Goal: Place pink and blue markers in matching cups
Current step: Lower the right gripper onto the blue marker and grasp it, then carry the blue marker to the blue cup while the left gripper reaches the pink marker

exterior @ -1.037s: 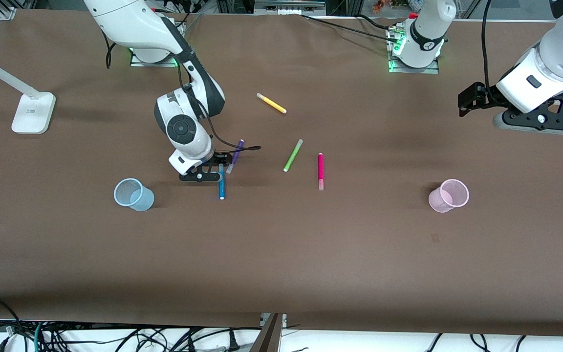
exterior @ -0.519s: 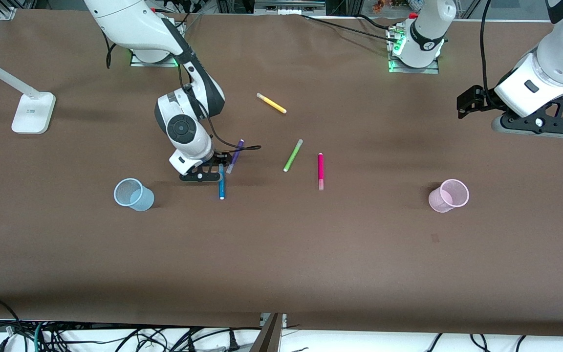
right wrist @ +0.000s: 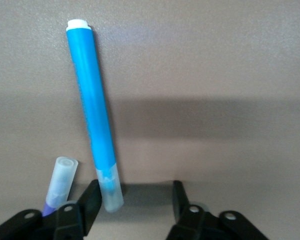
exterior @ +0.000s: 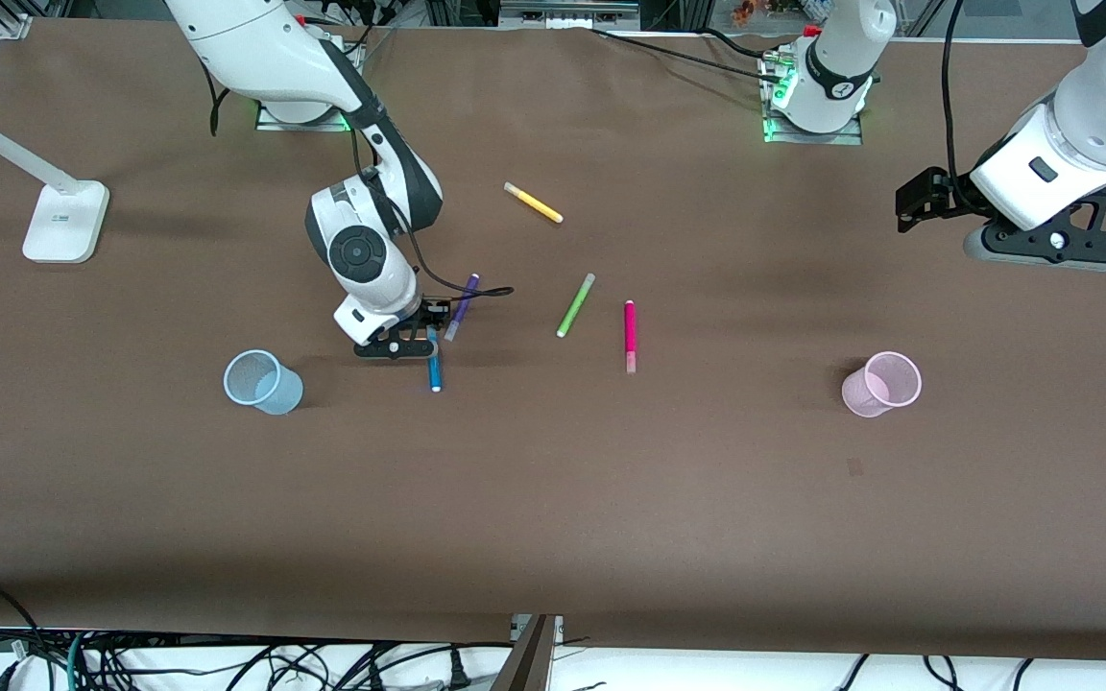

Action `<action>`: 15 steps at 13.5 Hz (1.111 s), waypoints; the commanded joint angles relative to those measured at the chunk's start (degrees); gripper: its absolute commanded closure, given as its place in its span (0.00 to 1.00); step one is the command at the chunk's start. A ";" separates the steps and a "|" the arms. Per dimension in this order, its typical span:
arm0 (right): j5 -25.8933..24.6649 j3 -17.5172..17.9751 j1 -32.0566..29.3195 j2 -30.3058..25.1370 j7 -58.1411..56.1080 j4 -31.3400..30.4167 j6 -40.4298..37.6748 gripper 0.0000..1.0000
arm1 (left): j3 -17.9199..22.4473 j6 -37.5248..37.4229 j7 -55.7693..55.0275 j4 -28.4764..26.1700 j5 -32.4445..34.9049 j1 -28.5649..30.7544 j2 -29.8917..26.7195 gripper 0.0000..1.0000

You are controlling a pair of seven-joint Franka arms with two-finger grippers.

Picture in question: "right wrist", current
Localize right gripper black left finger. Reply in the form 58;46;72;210
0;179;102;240

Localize blue marker with clear cap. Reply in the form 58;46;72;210
65;18;125;213

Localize purple marker with clear cap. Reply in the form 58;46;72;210
41;156;80;218

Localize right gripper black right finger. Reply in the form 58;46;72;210
166;180;268;240

